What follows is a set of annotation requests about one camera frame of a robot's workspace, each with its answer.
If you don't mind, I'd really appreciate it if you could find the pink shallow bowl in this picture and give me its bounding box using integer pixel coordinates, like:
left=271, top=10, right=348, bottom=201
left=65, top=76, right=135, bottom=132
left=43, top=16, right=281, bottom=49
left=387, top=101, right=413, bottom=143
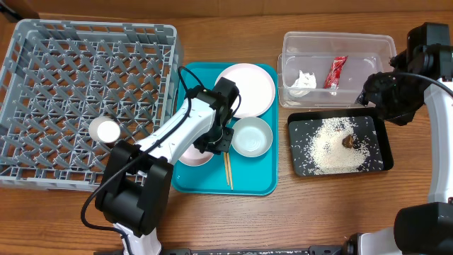
left=179, top=144, right=214, bottom=166

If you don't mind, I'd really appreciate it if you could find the grey-green bowl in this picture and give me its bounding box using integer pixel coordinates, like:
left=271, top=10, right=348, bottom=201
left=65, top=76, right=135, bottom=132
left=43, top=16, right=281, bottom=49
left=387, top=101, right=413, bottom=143
left=231, top=117, right=273, bottom=157

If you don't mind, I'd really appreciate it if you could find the brown meat piece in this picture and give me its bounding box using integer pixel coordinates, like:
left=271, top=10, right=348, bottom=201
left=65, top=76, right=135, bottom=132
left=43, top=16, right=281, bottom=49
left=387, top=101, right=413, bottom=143
left=342, top=135, right=354, bottom=149

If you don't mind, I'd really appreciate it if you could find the red snack wrapper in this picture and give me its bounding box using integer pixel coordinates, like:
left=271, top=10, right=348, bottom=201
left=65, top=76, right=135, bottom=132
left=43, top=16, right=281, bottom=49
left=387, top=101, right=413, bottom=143
left=323, top=56, right=348, bottom=96

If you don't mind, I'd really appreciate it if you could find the cooked white rice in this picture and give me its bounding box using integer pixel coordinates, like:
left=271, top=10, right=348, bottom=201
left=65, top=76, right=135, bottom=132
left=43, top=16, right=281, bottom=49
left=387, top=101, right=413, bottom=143
left=288, top=116, right=384, bottom=176

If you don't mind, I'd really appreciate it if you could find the white tissue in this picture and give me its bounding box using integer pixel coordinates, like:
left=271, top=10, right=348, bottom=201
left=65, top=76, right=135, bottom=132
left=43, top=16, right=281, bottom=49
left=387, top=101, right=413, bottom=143
left=289, top=70, right=316, bottom=98

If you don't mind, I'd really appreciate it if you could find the white small cup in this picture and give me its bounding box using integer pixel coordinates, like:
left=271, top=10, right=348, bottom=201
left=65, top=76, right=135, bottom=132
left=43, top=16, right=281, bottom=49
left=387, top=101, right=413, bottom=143
left=88, top=116, right=121, bottom=143

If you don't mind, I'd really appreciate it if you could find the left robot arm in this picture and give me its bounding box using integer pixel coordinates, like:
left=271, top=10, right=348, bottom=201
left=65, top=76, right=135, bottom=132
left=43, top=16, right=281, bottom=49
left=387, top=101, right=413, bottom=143
left=91, top=78, right=239, bottom=254

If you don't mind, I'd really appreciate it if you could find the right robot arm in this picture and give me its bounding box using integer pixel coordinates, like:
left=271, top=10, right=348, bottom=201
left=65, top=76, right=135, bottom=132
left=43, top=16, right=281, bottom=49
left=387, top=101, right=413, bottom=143
left=342, top=22, right=452, bottom=254

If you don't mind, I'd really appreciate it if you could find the black waste tray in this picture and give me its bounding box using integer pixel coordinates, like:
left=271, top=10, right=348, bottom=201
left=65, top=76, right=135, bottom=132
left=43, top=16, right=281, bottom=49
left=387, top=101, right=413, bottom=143
left=287, top=108, right=394, bottom=171

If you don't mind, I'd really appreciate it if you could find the left wooden chopstick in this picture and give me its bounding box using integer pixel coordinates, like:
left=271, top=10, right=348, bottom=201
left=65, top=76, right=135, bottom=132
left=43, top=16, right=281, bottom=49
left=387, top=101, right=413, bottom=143
left=223, top=152, right=230, bottom=186

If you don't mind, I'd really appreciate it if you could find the wooden chopstick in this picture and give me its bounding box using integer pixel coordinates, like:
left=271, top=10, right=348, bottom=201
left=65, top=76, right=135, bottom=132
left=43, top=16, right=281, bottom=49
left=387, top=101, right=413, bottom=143
left=228, top=153, right=234, bottom=190
left=223, top=152, right=230, bottom=186

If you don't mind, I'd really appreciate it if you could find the right wooden chopstick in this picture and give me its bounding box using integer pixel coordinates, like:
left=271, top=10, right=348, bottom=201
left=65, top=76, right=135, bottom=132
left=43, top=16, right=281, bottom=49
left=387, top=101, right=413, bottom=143
left=228, top=153, right=234, bottom=190

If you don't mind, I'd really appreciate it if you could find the teal serving tray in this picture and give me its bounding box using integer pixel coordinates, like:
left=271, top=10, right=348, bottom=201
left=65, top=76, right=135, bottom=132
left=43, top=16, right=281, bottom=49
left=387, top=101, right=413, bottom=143
left=172, top=62, right=278, bottom=196

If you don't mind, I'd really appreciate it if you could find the large white plate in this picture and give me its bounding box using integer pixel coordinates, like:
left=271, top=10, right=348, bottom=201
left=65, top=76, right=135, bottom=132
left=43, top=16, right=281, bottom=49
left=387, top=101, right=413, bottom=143
left=216, top=63, right=276, bottom=118

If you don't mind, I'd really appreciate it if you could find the clear plastic bin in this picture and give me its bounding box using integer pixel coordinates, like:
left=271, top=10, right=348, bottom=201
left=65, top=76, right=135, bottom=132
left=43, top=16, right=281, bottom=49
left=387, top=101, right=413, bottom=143
left=277, top=31, right=396, bottom=109

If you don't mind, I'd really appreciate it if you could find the grey dish rack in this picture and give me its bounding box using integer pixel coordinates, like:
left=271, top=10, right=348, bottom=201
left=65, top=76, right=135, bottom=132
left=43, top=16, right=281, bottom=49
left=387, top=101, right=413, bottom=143
left=1, top=19, right=183, bottom=191

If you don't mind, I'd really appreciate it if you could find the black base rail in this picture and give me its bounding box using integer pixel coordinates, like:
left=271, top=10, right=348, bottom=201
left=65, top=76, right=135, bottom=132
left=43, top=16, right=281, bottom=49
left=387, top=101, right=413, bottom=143
left=93, top=244, right=348, bottom=255

